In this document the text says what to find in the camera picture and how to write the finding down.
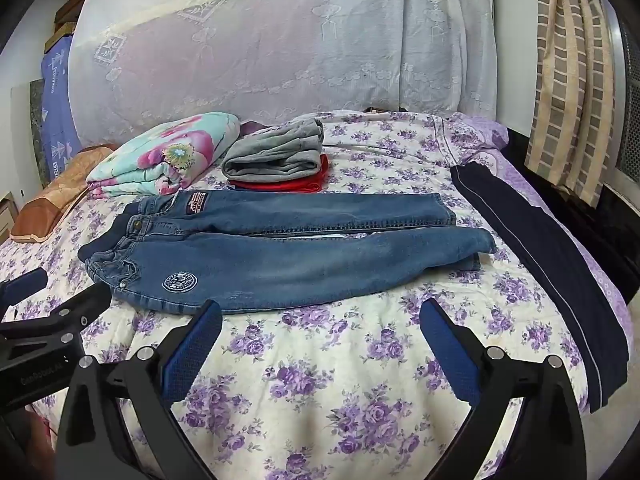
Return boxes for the navy pants with white stripe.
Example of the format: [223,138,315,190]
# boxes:
[450,162,630,413]

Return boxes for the floral folded blanket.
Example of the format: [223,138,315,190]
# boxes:
[86,111,242,198]

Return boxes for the grey folded garment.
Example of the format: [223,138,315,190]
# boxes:
[221,117,326,183]

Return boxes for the white lace curtain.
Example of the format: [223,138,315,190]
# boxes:
[67,0,498,148]

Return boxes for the grey grille appliance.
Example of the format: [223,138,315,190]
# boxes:
[615,15,640,181]

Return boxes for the orange brown pillow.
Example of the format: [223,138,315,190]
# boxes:
[10,144,118,243]

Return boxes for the blue printed cloth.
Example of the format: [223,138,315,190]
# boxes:
[40,35,83,183]

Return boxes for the red folded garment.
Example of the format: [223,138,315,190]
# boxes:
[227,154,331,195]

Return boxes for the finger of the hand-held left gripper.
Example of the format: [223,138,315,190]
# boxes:
[0,283,112,358]
[0,268,49,306]

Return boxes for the wooden nightstand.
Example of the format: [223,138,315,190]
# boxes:
[0,190,16,246]

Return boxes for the beige checked curtain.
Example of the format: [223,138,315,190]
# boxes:
[522,0,617,208]

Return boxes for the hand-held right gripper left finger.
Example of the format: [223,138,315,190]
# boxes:
[54,300,223,480]

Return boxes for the purple floral bed quilt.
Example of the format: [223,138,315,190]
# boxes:
[0,109,601,480]

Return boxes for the blue denim pants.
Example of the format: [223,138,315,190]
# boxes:
[77,189,497,316]

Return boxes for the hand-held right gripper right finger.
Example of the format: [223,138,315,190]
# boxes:
[419,298,587,480]

